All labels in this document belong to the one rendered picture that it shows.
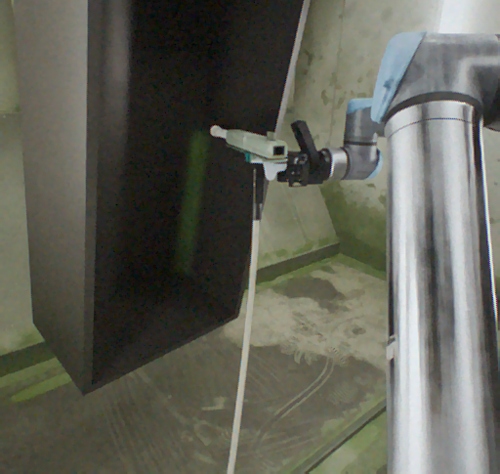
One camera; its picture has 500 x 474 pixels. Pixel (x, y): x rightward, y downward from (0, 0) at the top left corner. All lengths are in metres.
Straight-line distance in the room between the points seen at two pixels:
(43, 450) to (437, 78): 1.67
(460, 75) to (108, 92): 0.96
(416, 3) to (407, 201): 2.44
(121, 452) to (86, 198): 1.05
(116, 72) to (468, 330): 1.10
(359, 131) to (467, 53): 0.59
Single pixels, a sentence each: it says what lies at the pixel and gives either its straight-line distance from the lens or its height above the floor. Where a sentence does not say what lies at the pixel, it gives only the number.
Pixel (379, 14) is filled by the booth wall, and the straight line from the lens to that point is 3.01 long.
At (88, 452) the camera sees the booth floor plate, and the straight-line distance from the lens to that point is 1.76.
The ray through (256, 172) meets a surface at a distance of 1.03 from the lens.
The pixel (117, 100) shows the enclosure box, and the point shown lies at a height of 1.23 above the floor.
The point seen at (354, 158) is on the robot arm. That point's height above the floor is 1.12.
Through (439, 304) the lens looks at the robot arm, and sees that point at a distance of 0.46.
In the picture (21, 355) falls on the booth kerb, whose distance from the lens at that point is 2.13.
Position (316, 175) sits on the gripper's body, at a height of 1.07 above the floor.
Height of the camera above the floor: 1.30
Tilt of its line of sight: 19 degrees down
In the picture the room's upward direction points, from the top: 2 degrees clockwise
